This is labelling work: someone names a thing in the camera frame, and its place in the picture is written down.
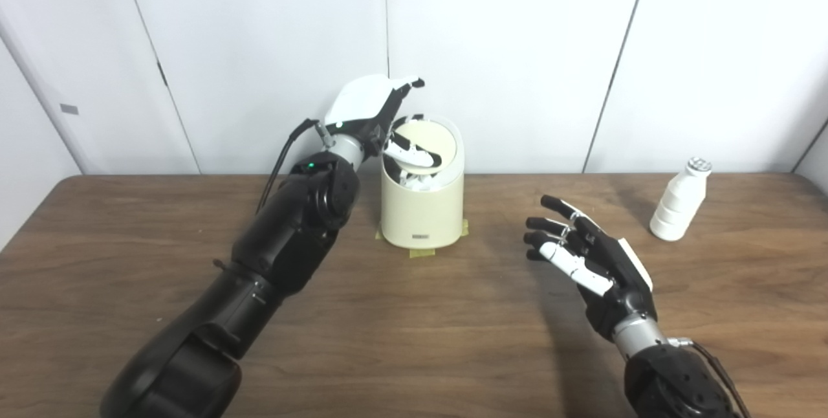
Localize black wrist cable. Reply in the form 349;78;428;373
256;118;321;215
670;337;751;418

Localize small white plastic bottle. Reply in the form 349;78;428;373
649;157;713;242

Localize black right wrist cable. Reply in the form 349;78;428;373
670;337;751;418

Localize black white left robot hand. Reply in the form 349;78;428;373
321;74;446;192

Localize cream-colored lidded bin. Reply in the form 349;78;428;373
380;114;465;250

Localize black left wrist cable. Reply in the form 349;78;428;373
256;118;321;215

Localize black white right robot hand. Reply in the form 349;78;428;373
524;195;657;341

